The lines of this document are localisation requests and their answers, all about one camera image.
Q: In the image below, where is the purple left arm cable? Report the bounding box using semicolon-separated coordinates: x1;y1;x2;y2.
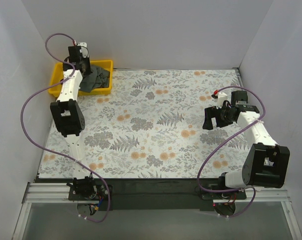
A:
20;33;111;223

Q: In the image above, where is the floral patterned table mat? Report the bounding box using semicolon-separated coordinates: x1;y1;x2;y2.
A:
38;69;269;179

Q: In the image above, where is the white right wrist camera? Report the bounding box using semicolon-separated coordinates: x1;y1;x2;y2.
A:
212;90;228;109

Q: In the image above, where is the aluminium front rail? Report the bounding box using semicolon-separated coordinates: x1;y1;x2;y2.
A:
22;181;291;205

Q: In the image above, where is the dark grey t shirt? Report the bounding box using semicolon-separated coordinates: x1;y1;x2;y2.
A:
80;65;110;93

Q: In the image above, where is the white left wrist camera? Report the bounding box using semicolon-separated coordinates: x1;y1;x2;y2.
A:
75;42;89;58

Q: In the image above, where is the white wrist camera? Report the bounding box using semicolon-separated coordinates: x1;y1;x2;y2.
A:
212;90;228;109
75;42;89;58

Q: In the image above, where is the yellow plastic bin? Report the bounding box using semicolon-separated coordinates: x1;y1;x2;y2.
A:
48;59;114;97

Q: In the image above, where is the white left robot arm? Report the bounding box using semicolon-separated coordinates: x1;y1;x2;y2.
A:
50;42;97;200

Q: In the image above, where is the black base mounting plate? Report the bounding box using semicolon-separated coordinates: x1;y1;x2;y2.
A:
66;178;246;211

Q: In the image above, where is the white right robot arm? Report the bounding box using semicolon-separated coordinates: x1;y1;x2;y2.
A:
199;87;290;199

